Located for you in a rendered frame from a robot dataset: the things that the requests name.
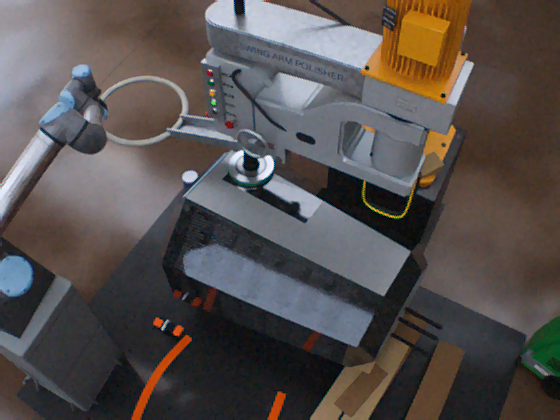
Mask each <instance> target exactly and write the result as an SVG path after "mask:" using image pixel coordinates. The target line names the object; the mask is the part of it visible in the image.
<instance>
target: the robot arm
mask: <svg viewBox="0 0 560 420"><path fill-rule="evenodd" d="M72 75H73V77H72V78H71V79H70V81H69V82H68V84H67V85H66V86H65V88H64V89H63V90H62V91H61V93H60V95H59V101H60V102H58V103H56V105H55V106H54V107H52V108H51V109H50V110H49V111H48V112H47V113H46V114H45V115H44V117H43V118H42V119H41V120H40V121H39V124H40V125H41V127H40V128H39V131H38V132H37V133H36V135H35V136H34V138H33V139H32V140H31V141H30V143H29V145H28V146H27V148H26V149H25V150H24V152H23V153H22V154H21V156H20V157H19V159H18V161H17V162H16V163H15V164H14V166H13V167H12V168H11V170H10V172H9V174H8V175H7V176H6V178H5V179H4V180H3V181H2V184H1V185H0V247H1V235H3V234H4V231H5V230H6V229H7V226H9V224H10V223H11V221H12V219H13V218H14V217H15V215H16V214H17V213H18V210H19V209H20V208H21V206H22V205H23V203H24V202H25V201H26V200H27V197H28V196H29V194H30V193H31V191H32V190H33V189H34V188H35V187H36V184H37V183H38V181H39V180H40V179H41V177H42V176H43V175H44V173H45V172H46V170H47V168H48V167H49V166H50V165H51V163H52V162H53V160H54V159H55V158H56V157H57V155H58V154H59V151H60V150H61V149H62V148H64V146H65V145H66V144H68V145H69V146H70V147H71V148H73V149H74V150H77V151H79V152H81V153H84V154H87V155H94V154H98V153H100V152H101V151H102V150H103V149H104V147H105V145H106V142H107V135H106V131H105V130H104V128H103V127H102V122H103V121H104V120H105V119H106V120H108V109H107V105H106V104H105V103H104V101H103V100H101V99H100V98H98V96H99V95H100V94H101V89H98V88H97V86H96V82H95V80H94V78H93V74H92V71H91V70H90V67H89V66H88V65H87V66H86V65H83V64H82V65H78V66H75V67H74V69H73V71H72ZM73 108H74V109H75V110H76V111H78V112H79V113H81V114H82V115H83V116H84V117H82V116H81V115H80V114H79V113H77V112H75V110H73ZM32 282H33V270H32V267H31V265H30V264H29V262H28V261H26V260H25V259H23V258H21V257H18V256H10V255H9V254H7V253H5V252H4V251H2V250H1V249H0V306H6V305H9V304H10V303H12V302H15V301H16V299H17V298H18V297H19V296H22V295H23V294H24V293H26V291H28V290H29V288H30V287H31V285H32Z"/></svg>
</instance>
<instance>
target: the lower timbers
mask: <svg viewBox="0 0 560 420"><path fill-rule="evenodd" d="M403 318H404V319H405V320H406V321H410V322H412V323H413V324H414V325H416V326H418V327H420V328H422V329H425V327H426V325H427V323H426V322H425V321H423V320H421V319H419V318H418V317H415V316H413V315H411V314H410V313H408V312H407V311H406V312H405V314H404V316H403ZM394 333H395V334H396V335H398V336H399V337H401V338H405V339H406V340H407V341H409V342H411V343H412V344H415V343H416V342H417V340H418V339H419V337H420V335H421V333H420V332H419V331H417V330H416V331H415V330H414V329H412V328H411V327H409V326H407V325H406V324H402V323H401V322H400V323H399V325H398V327H397V328H396V329H395V331H394ZM411 350H412V347H410V346H409V348H408V350H407V352H406V354H405V356H404V358H403V360H402V361H401V363H400V365H399V367H398V369H397V371H396V372H395V373H394V375H393V377H392V379H391V381H390V382H389V384H388V386H387V388H386V390H385V392H386V391H387V389H388V388H389V386H390V384H391V382H392V381H393V380H394V378H395V377H396V375H397V373H398V372H399V370H400V369H401V367H402V366H403V364H404V362H405V361H406V359H407V357H408V356H409V354H410V352H411ZM464 353H465V350H463V349H461V348H457V347H455V346H454V345H452V344H451V345H450V344H449V343H447V342H445V341H443V340H439V341H438V342H437V343H436V345H435V348H434V350H433V353H432V355H431V357H430V360H429V362H428V365H427V367H426V369H425V372H424V374H423V376H422V379H421V381H420V384H419V385H418V388H417V391H416V393H415V395H414V398H413V400H412V402H411V404H410V407H409V409H408V411H407V413H406V415H405V416H404V418H403V420H438V419H439V416H440V413H441V411H442V408H443V406H444V403H445V400H446V398H447V395H448V392H449V390H450V387H451V385H452V383H453V380H454V378H455V376H456V374H457V372H458V369H459V366H460V364H461V361H462V358H463V355H464ZM385 392H384V393H385ZM384 393H383V394H382V396H381V398H382V397H383V395H384ZM381 398H380V400H381ZM380 400H379V401H380ZM379 401H378V403H379ZM378 403H377V404H378Z"/></svg>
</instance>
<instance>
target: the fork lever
mask: <svg viewBox="0 0 560 420"><path fill-rule="evenodd" d="M179 117H180V118H182V119H183V120H184V123H183V125H182V126H181V127H180V128H179V129H175V130H174V129H170V128H167V129H166V130H167V132H170V134H171V135H170V136H169V137H174V138H179V139H184V140H188V141H193V142H202V143H207V144H212V145H216V146H221V147H226V148H231V149H235V150H240V151H243V150H242V149H241V148H240V147H239V145H238V143H237V140H234V138H232V137H230V136H227V135H225V134H222V133H221V132H217V131H216V127H215V121H214V119H212V118H206V117H200V116H199V117H196V116H190V115H184V114H179ZM269 148H270V152H269V155H268V156H274V147H269ZM264 152H265V147H264V145H259V146H258V147H257V148H256V154H264ZM274 157H275V160H276V161H277V162H279V163H280V162H282V158H281V157H280V156H274ZM286 159H289V160H291V159H292V157H291V155H290V151H289V150H286Z"/></svg>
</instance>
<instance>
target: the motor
mask: <svg viewBox="0 0 560 420"><path fill-rule="evenodd" d="M472 1H473V0H387V3H388V5H386V4H384V6H383V11H382V12H383V16H382V21H381V25H383V26H384V28H383V38H382V41H381V42H380V44H379V45H378V47H377V48H376V50H375V51H374V52H373V53H372V54H371V57H370V58H369V59H368V61H367V62H366V63H365V65H363V68H362V70H361V73H360V74H361V75H364V76H367V77H369V78H372V79H375V80H378V81H381V82H384V83H387V84H389V85H392V86H395V87H398V88H401V89H404V90H406V91H409V92H412V93H415V94H417V95H420V96H423V97H426V98H428V99H431V100H435V101H438V102H440V103H443V104H447V100H448V98H449V96H450V95H451V91H452V89H453V88H454V87H455V86H454V85H455V83H456V81H457V80H458V76H459V74H460V73H461V69H462V68H463V66H464V62H465V61H466V60H467V58H468V57H467V56H468V54H466V53H465V52H460V51H459V48H460V46H461V40H462V38H463V33H464V30H465V25H466V23H467V18H468V16H469V11H470V8H471V3H472Z"/></svg>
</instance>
